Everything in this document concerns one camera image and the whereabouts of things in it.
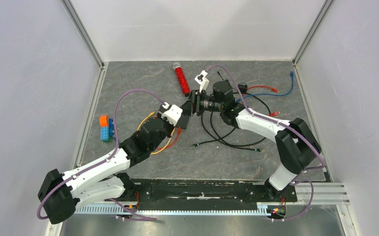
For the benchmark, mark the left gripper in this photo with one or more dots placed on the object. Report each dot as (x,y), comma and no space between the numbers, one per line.
(171,126)

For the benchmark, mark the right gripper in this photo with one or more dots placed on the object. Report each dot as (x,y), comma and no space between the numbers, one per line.
(202,94)

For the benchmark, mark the black network switch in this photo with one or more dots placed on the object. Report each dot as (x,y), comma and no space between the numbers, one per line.
(183,121)

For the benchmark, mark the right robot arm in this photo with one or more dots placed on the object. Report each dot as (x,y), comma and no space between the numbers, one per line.
(296,144)

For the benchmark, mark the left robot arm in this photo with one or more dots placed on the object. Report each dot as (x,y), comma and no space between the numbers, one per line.
(62,193)

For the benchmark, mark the red glitter tube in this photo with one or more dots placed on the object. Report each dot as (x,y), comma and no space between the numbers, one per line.
(181,79)

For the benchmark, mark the black power adapter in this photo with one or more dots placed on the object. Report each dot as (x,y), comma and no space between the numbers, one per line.
(242,86)

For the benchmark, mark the blue orange toy bricks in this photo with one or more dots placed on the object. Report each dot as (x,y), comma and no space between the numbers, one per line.
(106,128)

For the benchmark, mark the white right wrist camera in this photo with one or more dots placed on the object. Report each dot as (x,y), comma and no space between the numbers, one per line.
(202,80)

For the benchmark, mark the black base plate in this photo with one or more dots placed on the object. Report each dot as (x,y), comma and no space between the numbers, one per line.
(203,194)

